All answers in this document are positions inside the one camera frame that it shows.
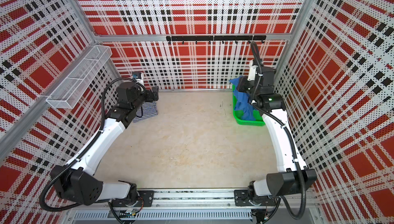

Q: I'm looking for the blue white striped tank top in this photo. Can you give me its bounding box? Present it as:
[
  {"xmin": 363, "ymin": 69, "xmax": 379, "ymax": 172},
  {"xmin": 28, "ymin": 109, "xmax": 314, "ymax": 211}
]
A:
[{"xmin": 132, "ymin": 101, "xmax": 159, "ymax": 123}]

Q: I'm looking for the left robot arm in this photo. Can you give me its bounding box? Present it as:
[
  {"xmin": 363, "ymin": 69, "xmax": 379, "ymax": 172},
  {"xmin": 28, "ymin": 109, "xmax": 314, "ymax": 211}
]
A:
[{"xmin": 39, "ymin": 77, "xmax": 159, "ymax": 212}]

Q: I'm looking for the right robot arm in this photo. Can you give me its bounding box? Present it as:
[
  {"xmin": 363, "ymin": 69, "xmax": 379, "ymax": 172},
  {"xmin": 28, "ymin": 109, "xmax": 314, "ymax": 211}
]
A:
[{"xmin": 237, "ymin": 64, "xmax": 317, "ymax": 208}]

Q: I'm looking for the green plastic basket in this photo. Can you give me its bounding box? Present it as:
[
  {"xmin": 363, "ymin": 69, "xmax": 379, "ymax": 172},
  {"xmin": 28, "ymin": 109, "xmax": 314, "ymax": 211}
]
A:
[{"xmin": 231, "ymin": 82, "xmax": 265, "ymax": 126}]

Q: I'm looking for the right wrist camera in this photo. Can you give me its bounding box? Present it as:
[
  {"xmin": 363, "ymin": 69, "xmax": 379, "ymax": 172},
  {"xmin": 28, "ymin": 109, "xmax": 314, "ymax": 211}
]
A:
[{"xmin": 247, "ymin": 60, "xmax": 258, "ymax": 81}]

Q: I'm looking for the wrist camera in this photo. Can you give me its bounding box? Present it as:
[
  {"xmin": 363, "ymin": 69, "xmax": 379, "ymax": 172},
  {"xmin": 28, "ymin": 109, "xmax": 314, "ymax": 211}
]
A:
[
  {"xmin": 247, "ymin": 60, "xmax": 258, "ymax": 81},
  {"xmin": 132, "ymin": 72, "xmax": 145, "ymax": 86}
]

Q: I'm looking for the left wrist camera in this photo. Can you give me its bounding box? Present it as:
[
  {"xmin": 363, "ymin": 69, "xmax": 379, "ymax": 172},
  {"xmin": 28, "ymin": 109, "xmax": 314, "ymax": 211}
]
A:
[{"xmin": 132, "ymin": 72, "xmax": 145, "ymax": 86}]

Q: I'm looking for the white wire mesh shelf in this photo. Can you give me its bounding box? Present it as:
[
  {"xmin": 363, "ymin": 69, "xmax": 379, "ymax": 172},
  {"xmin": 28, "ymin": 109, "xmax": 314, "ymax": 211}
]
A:
[{"xmin": 46, "ymin": 45, "xmax": 112, "ymax": 109}]

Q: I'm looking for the black hook rail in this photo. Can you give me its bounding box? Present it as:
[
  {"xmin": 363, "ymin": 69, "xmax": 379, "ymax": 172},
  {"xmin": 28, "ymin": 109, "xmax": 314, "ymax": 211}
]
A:
[{"xmin": 166, "ymin": 35, "xmax": 267, "ymax": 43}]

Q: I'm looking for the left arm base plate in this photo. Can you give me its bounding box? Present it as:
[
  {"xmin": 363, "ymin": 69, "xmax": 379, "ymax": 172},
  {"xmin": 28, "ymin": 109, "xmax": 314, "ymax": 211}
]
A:
[{"xmin": 111, "ymin": 190, "xmax": 155, "ymax": 208}]

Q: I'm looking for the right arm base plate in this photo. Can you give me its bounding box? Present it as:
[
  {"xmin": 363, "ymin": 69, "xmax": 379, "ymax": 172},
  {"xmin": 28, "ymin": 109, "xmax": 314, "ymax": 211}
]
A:
[{"xmin": 234, "ymin": 190, "xmax": 276, "ymax": 207}]

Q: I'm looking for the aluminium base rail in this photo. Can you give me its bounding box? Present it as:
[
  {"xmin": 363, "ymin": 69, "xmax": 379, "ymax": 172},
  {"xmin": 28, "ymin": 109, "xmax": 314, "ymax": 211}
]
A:
[{"xmin": 62, "ymin": 188, "xmax": 324, "ymax": 224}]

